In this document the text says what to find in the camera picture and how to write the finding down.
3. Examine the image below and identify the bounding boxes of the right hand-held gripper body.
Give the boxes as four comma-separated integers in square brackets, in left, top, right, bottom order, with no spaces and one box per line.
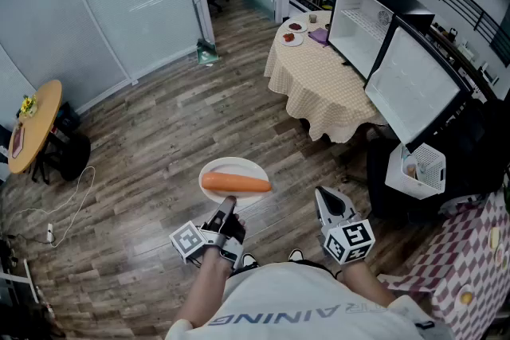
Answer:
[320,215,376,264]

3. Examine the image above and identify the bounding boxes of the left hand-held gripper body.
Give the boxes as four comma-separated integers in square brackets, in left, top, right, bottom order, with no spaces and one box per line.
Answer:
[169,210,247,272]

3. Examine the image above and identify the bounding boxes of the orange carrot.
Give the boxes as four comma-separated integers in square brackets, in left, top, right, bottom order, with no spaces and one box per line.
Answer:
[201,171,273,193]

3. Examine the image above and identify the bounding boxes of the white round plate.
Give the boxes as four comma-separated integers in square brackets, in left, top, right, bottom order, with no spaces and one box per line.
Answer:
[198,156,269,207]

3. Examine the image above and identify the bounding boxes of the black mini fridge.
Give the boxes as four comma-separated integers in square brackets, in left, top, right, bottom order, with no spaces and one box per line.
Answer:
[327,0,475,154]

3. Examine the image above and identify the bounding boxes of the person's right forearm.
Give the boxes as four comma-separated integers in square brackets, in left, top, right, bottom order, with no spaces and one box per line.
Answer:
[340,260,399,307]

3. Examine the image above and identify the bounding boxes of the person's left forearm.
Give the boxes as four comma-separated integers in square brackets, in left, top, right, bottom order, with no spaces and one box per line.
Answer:
[175,248,234,327]

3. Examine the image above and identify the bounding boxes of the person's left shoe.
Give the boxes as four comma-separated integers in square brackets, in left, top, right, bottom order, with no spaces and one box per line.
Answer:
[241,252,260,272]

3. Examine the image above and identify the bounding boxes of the person's white t-shirt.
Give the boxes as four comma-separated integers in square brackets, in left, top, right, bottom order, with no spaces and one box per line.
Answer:
[165,260,455,340]

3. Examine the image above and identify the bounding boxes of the white perforated basket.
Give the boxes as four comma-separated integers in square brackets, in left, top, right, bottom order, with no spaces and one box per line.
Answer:
[384,142,446,200]

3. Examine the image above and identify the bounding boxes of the table with red checked cloth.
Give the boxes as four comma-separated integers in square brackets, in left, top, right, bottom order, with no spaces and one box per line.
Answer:
[378,186,510,340]

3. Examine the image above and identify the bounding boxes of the table with yellow checked cloth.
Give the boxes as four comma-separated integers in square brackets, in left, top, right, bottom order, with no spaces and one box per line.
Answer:
[263,10,386,144]

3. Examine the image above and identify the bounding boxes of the black round stool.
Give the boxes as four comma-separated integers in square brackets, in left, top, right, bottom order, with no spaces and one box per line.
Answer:
[31,103,92,184]

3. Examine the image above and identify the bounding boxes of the green dustpan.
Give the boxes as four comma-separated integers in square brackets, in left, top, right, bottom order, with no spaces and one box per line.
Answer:
[195,38,220,67]

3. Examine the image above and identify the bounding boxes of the white plate of strawberries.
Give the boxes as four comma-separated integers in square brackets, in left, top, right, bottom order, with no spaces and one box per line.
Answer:
[280,31,304,48]

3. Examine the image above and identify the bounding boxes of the purple cloth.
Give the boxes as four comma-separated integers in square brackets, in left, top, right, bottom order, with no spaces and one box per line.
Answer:
[308,26,331,48]

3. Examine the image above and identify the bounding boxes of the round wooden table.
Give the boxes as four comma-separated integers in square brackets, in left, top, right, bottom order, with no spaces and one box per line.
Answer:
[7,79,64,175]

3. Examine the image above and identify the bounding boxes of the red book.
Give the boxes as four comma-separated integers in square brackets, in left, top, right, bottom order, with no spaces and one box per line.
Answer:
[8,126,26,159]

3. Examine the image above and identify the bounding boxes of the yellow flowers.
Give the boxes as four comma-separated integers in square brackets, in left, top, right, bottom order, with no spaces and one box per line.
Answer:
[19,94,39,116]

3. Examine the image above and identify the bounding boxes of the white power strip with cable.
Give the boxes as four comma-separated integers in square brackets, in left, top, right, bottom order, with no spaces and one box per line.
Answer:
[7,166,96,248]

